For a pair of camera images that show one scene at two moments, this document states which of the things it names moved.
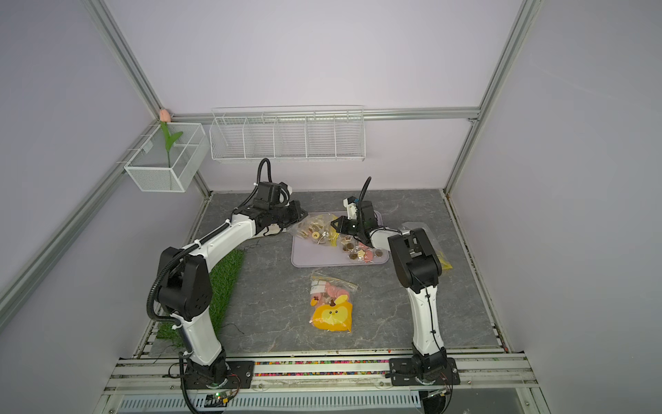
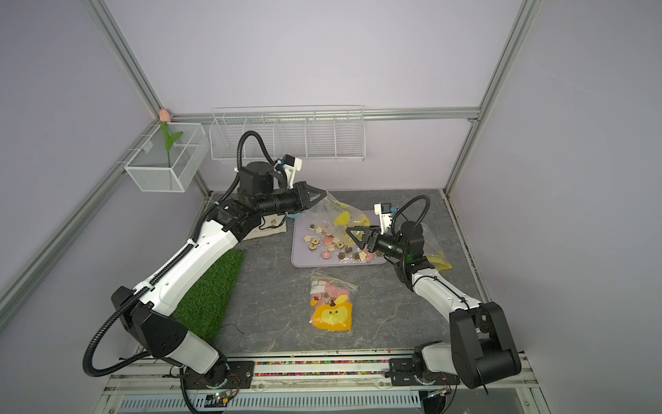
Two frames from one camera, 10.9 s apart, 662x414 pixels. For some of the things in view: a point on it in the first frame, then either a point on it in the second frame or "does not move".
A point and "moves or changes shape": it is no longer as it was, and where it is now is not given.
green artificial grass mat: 220,279 does not move
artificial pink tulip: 170,139 does not move
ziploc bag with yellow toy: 331,303 does not move
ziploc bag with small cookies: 316,227 moves or changes shape
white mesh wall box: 153,168 does not move
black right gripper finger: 338,223 to 366,229
